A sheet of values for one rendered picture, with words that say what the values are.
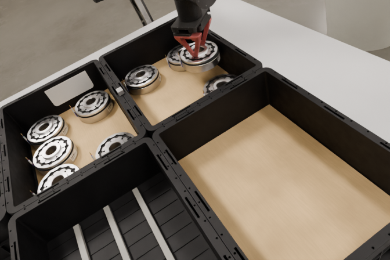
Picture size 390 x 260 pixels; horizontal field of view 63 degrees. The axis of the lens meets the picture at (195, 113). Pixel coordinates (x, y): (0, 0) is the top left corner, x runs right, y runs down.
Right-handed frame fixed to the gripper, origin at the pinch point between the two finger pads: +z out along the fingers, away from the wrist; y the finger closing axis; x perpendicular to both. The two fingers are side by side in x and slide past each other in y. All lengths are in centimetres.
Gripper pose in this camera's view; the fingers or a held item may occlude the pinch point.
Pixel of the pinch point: (198, 48)
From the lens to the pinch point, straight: 85.2
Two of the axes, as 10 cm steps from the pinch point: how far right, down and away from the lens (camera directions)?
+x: -9.1, -1.2, 4.0
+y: 3.6, -7.0, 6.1
